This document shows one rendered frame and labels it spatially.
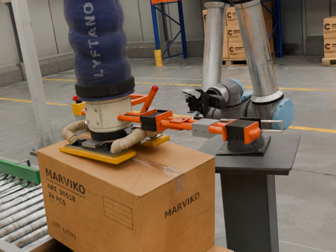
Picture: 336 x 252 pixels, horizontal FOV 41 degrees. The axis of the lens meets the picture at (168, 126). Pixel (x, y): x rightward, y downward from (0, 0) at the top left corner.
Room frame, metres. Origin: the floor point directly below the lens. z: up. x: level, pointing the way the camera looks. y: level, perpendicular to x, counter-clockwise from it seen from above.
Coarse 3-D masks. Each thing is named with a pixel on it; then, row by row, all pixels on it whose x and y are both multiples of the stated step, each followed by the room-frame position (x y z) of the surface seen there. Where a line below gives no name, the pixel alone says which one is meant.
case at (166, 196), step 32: (64, 160) 1.62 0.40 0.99; (96, 160) 1.61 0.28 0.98; (128, 160) 1.60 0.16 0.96; (160, 160) 1.59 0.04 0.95; (192, 160) 1.58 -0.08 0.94; (64, 192) 1.63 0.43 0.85; (96, 192) 1.48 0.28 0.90; (128, 192) 1.36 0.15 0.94; (160, 192) 1.39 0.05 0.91; (192, 192) 1.52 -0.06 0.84; (64, 224) 1.67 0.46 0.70; (96, 224) 1.51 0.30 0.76; (128, 224) 1.38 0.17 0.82; (160, 224) 1.40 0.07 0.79; (192, 224) 1.53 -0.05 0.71
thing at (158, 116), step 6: (144, 114) 1.54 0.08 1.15; (150, 114) 1.55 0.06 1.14; (156, 114) 1.54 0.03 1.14; (162, 114) 1.50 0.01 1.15; (168, 114) 1.52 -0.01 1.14; (144, 120) 1.51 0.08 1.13; (150, 120) 1.49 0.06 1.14; (156, 120) 1.48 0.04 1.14; (144, 126) 1.51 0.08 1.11; (150, 126) 1.49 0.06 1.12; (156, 126) 1.48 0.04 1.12; (162, 126) 1.49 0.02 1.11
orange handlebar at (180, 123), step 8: (136, 96) 1.96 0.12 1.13; (144, 96) 1.91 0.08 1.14; (136, 104) 1.86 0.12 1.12; (128, 112) 1.65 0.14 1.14; (128, 120) 1.59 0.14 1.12; (136, 120) 1.56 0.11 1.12; (160, 120) 1.49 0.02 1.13; (168, 120) 1.47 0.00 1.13; (176, 120) 1.44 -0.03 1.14; (184, 120) 1.44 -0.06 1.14; (192, 120) 1.44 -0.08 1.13; (176, 128) 1.44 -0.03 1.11; (184, 128) 1.41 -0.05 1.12; (216, 128) 1.33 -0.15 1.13; (256, 128) 1.27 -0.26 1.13
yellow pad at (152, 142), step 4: (148, 136) 1.69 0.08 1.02; (156, 136) 1.68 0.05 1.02; (160, 136) 1.69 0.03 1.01; (164, 136) 1.69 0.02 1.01; (168, 136) 1.69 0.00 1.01; (148, 140) 1.66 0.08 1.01; (152, 140) 1.65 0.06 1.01; (156, 140) 1.65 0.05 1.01; (160, 140) 1.66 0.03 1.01; (164, 140) 1.67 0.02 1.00; (140, 144) 1.67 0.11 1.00; (144, 144) 1.65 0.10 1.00; (148, 144) 1.64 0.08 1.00; (152, 144) 1.63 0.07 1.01; (156, 144) 1.64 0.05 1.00
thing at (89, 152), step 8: (72, 144) 1.71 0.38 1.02; (80, 144) 1.67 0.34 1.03; (104, 144) 1.58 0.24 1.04; (72, 152) 1.66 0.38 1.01; (80, 152) 1.62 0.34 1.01; (88, 152) 1.60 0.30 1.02; (96, 152) 1.58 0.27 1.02; (104, 152) 1.56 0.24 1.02; (120, 152) 1.54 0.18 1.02; (128, 152) 1.54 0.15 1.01; (104, 160) 1.53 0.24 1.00; (112, 160) 1.50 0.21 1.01; (120, 160) 1.50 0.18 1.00
